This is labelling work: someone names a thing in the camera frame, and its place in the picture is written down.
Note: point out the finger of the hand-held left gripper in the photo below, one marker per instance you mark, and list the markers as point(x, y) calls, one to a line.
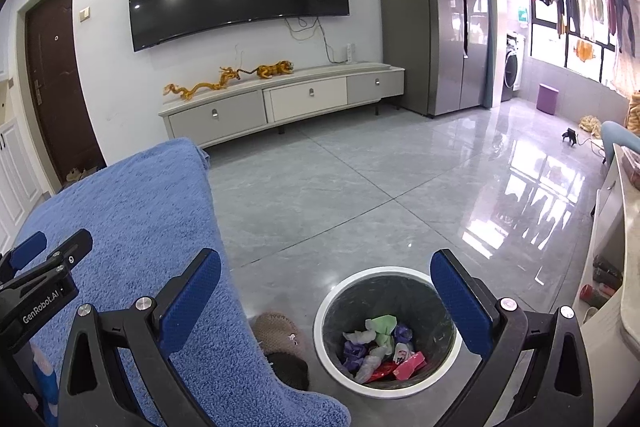
point(70, 254)
point(27, 249)

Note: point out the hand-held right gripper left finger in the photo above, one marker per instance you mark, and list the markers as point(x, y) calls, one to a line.
point(192, 302)

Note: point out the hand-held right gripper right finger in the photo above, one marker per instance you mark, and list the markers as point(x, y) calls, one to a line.
point(460, 302)

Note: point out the purple plastic wrapper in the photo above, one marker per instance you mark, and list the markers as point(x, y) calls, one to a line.
point(355, 352)
point(404, 332)

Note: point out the grey bin with white rim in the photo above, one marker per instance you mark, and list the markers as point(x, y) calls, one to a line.
point(395, 297)

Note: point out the red snack packet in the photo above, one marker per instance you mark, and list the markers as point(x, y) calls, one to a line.
point(382, 371)
point(410, 364)

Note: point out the green paper wrapper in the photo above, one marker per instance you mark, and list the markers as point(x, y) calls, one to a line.
point(382, 324)

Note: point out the white plastic wrapper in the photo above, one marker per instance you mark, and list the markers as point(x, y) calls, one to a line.
point(357, 336)

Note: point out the clear plastic wrapper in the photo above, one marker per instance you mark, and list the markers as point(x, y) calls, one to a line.
point(370, 364)

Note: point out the blue pink patterned cloth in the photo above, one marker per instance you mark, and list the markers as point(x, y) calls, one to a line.
point(47, 387)

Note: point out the blue blanket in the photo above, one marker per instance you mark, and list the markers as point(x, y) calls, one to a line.
point(140, 217)

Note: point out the beige slippers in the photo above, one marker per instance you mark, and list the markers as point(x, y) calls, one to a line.
point(82, 174)

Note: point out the brown knit slipper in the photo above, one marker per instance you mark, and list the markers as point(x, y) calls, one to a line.
point(277, 332)

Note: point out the red can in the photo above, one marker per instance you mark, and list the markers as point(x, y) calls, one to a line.
point(587, 293)

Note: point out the dark bag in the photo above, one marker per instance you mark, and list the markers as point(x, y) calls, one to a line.
point(607, 272)

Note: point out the white table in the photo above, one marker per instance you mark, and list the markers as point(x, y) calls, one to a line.
point(610, 347)

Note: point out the dark brown door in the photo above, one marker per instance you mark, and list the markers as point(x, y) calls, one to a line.
point(60, 82)

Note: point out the small black floor object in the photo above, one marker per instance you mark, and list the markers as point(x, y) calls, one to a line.
point(569, 136)

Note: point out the golden dragon figurine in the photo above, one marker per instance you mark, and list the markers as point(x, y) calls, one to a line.
point(200, 87)

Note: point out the purple stool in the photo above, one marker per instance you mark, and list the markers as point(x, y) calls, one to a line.
point(546, 99)

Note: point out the teal chair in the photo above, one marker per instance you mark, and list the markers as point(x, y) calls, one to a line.
point(617, 137)

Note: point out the white television cabinet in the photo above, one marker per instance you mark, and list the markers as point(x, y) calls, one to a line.
point(300, 99)

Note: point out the washing machine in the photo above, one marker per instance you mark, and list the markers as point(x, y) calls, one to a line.
point(512, 67)

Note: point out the golden tiger figurine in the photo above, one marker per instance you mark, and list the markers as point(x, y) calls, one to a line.
point(272, 69)

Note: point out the white power strip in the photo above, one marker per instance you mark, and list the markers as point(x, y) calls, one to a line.
point(350, 53)

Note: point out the grey refrigerator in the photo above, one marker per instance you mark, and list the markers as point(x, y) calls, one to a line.
point(425, 17)

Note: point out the row of hanging clothes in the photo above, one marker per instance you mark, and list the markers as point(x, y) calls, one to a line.
point(585, 2)

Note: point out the wall light switch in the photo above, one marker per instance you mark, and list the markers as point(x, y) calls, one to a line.
point(85, 13)

